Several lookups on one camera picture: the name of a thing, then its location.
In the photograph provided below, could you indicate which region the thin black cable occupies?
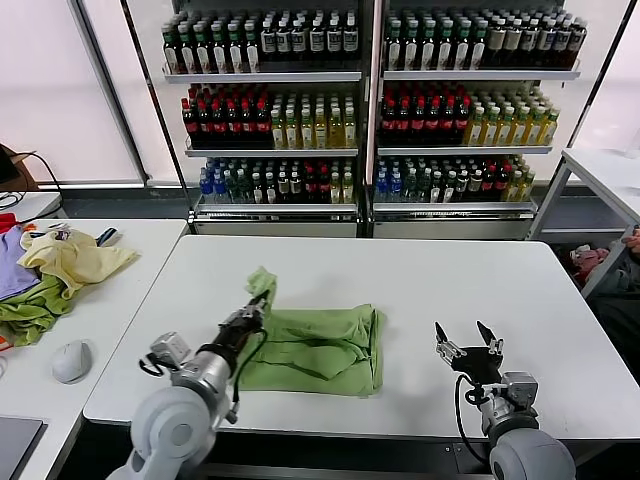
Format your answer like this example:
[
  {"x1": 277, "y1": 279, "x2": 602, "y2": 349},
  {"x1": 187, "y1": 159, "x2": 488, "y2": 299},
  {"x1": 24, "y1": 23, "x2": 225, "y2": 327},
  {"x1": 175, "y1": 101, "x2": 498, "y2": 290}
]
[{"x1": 19, "y1": 149, "x2": 66, "y2": 211}]

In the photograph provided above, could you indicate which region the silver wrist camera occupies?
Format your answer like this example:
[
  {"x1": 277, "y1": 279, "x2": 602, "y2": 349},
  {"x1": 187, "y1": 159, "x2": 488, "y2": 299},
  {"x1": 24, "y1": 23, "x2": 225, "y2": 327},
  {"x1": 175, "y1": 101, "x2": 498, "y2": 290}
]
[
  {"x1": 149, "y1": 331, "x2": 192, "y2": 372},
  {"x1": 497, "y1": 370, "x2": 540, "y2": 409}
]

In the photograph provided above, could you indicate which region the person hand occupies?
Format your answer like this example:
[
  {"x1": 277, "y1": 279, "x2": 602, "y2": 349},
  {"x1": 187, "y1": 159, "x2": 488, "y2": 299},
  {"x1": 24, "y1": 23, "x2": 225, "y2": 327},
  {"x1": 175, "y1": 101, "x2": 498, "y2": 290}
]
[{"x1": 623, "y1": 224, "x2": 640, "y2": 262}]

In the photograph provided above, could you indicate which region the black camera cable loop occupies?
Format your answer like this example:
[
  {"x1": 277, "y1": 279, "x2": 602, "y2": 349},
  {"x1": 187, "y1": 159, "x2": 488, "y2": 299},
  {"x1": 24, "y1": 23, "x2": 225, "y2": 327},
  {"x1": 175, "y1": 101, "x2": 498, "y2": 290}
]
[{"x1": 138, "y1": 351, "x2": 169, "y2": 377}]

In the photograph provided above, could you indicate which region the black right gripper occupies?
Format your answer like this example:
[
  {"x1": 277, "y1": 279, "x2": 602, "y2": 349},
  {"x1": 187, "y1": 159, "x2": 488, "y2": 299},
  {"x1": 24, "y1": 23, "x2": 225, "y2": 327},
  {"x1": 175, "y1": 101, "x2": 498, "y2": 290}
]
[{"x1": 434, "y1": 320, "x2": 505, "y2": 387}]

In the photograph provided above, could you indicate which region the pale yellow shirt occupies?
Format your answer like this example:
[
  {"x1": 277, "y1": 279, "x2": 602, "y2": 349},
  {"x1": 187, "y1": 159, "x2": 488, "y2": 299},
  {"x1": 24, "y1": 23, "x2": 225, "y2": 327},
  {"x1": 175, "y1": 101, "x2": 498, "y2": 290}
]
[{"x1": 17, "y1": 228, "x2": 141, "y2": 301}]

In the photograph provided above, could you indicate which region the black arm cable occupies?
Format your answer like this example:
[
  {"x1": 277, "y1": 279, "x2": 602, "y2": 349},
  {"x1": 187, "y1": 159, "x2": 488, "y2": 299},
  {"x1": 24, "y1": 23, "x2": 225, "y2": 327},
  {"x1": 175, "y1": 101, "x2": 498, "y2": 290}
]
[
  {"x1": 230, "y1": 327, "x2": 271, "y2": 425},
  {"x1": 452, "y1": 373, "x2": 494, "y2": 464}
]

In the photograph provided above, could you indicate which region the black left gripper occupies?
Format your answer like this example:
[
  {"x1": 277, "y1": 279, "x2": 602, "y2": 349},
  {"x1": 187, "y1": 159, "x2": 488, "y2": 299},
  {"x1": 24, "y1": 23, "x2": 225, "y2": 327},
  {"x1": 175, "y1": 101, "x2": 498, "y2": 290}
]
[{"x1": 218, "y1": 295, "x2": 271, "y2": 351}]

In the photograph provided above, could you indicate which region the purple shirt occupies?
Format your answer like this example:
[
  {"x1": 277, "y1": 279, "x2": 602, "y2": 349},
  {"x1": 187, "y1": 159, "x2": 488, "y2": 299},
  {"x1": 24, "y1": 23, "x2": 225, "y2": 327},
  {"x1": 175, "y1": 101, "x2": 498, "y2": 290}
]
[{"x1": 0, "y1": 225, "x2": 41, "y2": 301}]

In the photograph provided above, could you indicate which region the brown cardboard box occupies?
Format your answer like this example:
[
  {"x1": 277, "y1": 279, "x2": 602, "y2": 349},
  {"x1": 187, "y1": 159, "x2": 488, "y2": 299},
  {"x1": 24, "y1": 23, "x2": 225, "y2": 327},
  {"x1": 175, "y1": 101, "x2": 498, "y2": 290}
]
[{"x1": 0, "y1": 142, "x2": 39, "y2": 191}]

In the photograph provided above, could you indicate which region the white metal frame table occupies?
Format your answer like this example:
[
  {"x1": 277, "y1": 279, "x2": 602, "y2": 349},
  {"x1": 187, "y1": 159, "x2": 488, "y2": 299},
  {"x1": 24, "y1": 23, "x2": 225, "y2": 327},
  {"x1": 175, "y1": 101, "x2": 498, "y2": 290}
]
[{"x1": 528, "y1": 147, "x2": 640, "y2": 301}]

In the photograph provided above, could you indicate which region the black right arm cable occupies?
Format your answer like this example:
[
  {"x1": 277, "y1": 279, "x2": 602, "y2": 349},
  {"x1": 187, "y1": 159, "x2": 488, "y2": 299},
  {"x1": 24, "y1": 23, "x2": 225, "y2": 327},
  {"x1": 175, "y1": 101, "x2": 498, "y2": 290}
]
[{"x1": 452, "y1": 373, "x2": 494, "y2": 464}]

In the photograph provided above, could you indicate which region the grey window frame post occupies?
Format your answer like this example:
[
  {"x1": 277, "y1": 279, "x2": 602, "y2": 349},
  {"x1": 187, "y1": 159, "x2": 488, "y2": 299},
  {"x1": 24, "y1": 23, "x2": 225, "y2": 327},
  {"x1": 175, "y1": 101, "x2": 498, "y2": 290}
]
[{"x1": 67, "y1": 0, "x2": 151, "y2": 186}]

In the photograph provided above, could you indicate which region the dark bottle green cap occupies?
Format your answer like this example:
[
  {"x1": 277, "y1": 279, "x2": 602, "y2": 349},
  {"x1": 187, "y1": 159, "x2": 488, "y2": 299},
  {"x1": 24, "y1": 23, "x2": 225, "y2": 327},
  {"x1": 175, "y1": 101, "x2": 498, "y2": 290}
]
[
  {"x1": 436, "y1": 22, "x2": 454, "y2": 71},
  {"x1": 162, "y1": 24, "x2": 180, "y2": 74},
  {"x1": 178, "y1": 24, "x2": 196, "y2": 74},
  {"x1": 402, "y1": 22, "x2": 420, "y2": 71},
  {"x1": 243, "y1": 24, "x2": 261, "y2": 74},
  {"x1": 210, "y1": 24, "x2": 229, "y2": 74},
  {"x1": 453, "y1": 22, "x2": 471, "y2": 71},
  {"x1": 419, "y1": 22, "x2": 437, "y2": 71},
  {"x1": 227, "y1": 24, "x2": 245, "y2": 74},
  {"x1": 385, "y1": 22, "x2": 403, "y2": 71},
  {"x1": 470, "y1": 22, "x2": 488, "y2": 71},
  {"x1": 194, "y1": 24, "x2": 212, "y2": 74}
]

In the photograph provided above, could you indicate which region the pink cloth bundle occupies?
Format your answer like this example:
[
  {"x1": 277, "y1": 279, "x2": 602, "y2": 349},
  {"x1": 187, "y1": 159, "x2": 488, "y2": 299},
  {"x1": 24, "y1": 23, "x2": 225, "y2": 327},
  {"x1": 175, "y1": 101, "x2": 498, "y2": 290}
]
[{"x1": 569, "y1": 243, "x2": 611, "y2": 286}]

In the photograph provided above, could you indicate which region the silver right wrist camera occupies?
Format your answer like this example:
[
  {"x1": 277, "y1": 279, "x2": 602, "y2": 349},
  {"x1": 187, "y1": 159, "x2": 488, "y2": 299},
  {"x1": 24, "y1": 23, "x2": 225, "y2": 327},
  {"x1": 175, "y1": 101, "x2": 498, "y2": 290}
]
[{"x1": 497, "y1": 370, "x2": 540, "y2": 409}]

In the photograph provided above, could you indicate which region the crumpled green garment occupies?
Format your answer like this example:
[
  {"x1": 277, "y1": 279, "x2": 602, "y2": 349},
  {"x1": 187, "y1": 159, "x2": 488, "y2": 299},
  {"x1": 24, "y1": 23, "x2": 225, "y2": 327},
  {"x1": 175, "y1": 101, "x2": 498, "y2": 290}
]
[{"x1": 0, "y1": 274, "x2": 76, "y2": 349}]

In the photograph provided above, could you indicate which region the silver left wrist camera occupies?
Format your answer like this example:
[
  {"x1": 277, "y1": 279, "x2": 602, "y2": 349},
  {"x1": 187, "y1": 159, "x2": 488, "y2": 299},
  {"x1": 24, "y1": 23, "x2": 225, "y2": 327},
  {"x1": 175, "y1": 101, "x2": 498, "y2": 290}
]
[{"x1": 149, "y1": 331, "x2": 192, "y2": 372}]

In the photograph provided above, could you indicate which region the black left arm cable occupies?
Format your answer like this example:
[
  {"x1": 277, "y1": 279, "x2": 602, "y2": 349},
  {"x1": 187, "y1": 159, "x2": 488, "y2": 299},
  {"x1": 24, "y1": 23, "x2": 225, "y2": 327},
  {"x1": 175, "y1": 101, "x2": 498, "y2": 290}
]
[{"x1": 230, "y1": 327, "x2": 271, "y2": 425}]

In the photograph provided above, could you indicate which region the yellow tea bottle green cap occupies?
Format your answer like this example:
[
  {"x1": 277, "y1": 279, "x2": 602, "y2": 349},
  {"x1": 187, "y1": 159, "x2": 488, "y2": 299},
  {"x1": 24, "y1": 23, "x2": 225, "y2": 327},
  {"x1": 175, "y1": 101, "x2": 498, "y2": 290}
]
[
  {"x1": 327, "y1": 108, "x2": 344, "y2": 149},
  {"x1": 467, "y1": 106, "x2": 485, "y2": 147},
  {"x1": 298, "y1": 108, "x2": 315, "y2": 149},
  {"x1": 313, "y1": 108, "x2": 329, "y2": 149},
  {"x1": 498, "y1": 106, "x2": 515, "y2": 147},
  {"x1": 542, "y1": 108, "x2": 560, "y2": 147},
  {"x1": 483, "y1": 106, "x2": 500, "y2": 147},
  {"x1": 513, "y1": 106, "x2": 530, "y2": 147},
  {"x1": 528, "y1": 106, "x2": 545, "y2": 147},
  {"x1": 342, "y1": 108, "x2": 358, "y2": 149},
  {"x1": 284, "y1": 108, "x2": 300, "y2": 149},
  {"x1": 270, "y1": 108, "x2": 286, "y2": 149}
]

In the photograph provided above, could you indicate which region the grey drinks shelf rack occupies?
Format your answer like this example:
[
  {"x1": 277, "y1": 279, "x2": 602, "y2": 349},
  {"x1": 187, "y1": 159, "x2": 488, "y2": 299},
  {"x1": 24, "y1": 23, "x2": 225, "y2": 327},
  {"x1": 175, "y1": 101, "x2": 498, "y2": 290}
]
[
  {"x1": 369, "y1": 0, "x2": 584, "y2": 241},
  {"x1": 159, "y1": 0, "x2": 371, "y2": 239}
]

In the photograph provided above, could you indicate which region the person in dark clothes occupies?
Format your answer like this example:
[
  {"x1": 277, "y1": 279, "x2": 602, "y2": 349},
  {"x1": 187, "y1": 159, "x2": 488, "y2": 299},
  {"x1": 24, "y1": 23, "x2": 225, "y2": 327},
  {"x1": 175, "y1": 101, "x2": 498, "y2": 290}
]
[{"x1": 589, "y1": 267, "x2": 640, "y2": 386}]

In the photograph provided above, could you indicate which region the dark bottle beige label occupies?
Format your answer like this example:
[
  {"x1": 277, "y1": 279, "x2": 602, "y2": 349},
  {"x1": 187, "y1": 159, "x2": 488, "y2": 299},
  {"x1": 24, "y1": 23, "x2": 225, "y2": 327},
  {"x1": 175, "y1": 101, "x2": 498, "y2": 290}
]
[
  {"x1": 503, "y1": 19, "x2": 521, "y2": 69},
  {"x1": 536, "y1": 19, "x2": 554, "y2": 69},
  {"x1": 569, "y1": 19, "x2": 587, "y2": 69},
  {"x1": 553, "y1": 19, "x2": 571, "y2": 69},
  {"x1": 520, "y1": 19, "x2": 538, "y2": 69},
  {"x1": 486, "y1": 19, "x2": 505, "y2": 69}
]

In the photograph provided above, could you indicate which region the light green t-shirt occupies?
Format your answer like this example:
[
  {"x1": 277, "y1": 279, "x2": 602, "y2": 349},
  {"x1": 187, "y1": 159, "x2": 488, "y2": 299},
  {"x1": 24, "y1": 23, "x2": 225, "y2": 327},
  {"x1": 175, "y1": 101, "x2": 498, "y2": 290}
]
[{"x1": 233, "y1": 266, "x2": 386, "y2": 400}]

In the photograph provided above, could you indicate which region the black slanted pole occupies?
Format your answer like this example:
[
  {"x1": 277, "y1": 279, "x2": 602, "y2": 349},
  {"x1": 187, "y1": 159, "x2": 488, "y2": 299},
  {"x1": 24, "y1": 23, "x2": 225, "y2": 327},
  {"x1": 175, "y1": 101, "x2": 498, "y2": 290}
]
[
  {"x1": 582, "y1": 0, "x2": 639, "y2": 121},
  {"x1": 119, "y1": 0, "x2": 194, "y2": 221}
]

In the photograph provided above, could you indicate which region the black bottle white label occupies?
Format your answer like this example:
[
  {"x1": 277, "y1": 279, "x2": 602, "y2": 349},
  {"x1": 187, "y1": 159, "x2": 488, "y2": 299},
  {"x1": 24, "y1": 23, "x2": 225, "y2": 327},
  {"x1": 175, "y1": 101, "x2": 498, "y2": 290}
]
[
  {"x1": 276, "y1": 20, "x2": 293, "y2": 62},
  {"x1": 342, "y1": 20, "x2": 359, "y2": 62},
  {"x1": 325, "y1": 20, "x2": 343, "y2": 62},
  {"x1": 260, "y1": 20, "x2": 278, "y2": 62},
  {"x1": 291, "y1": 20, "x2": 308, "y2": 62},
  {"x1": 308, "y1": 20, "x2": 326, "y2": 62}
]

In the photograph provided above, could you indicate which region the cola bottle red label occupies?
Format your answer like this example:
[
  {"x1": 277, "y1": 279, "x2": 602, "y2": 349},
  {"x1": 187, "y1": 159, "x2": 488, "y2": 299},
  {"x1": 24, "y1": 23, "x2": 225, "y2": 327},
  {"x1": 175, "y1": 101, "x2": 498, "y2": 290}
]
[
  {"x1": 425, "y1": 98, "x2": 442, "y2": 145},
  {"x1": 455, "y1": 98, "x2": 472, "y2": 145},
  {"x1": 196, "y1": 99, "x2": 213, "y2": 144},
  {"x1": 181, "y1": 98, "x2": 198, "y2": 144},
  {"x1": 225, "y1": 99, "x2": 242, "y2": 144},
  {"x1": 210, "y1": 99, "x2": 227, "y2": 144},
  {"x1": 440, "y1": 98, "x2": 457, "y2": 145},
  {"x1": 239, "y1": 99, "x2": 256, "y2": 144},
  {"x1": 394, "y1": 98, "x2": 412, "y2": 145},
  {"x1": 379, "y1": 98, "x2": 397, "y2": 145},
  {"x1": 254, "y1": 99, "x2": 272, "y2": 144},
  {"x1": 410, "y1": 98, "x2": 427, "y2": 145}
]

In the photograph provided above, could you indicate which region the grey computer mouse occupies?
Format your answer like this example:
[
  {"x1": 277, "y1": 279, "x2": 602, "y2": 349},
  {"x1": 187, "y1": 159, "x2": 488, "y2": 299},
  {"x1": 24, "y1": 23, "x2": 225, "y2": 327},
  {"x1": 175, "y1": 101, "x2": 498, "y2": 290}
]
[{"x1": 51, "y1": 338, "x2": 94, "y2": 385}]

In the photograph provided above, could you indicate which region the dark grey laptop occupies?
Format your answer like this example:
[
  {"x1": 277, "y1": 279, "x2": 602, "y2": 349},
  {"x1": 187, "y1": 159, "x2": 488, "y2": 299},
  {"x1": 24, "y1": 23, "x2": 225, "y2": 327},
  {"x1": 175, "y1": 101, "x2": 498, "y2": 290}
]
[{"x1": 0, "y1": 415, "x2": 47, "y2": 480}]

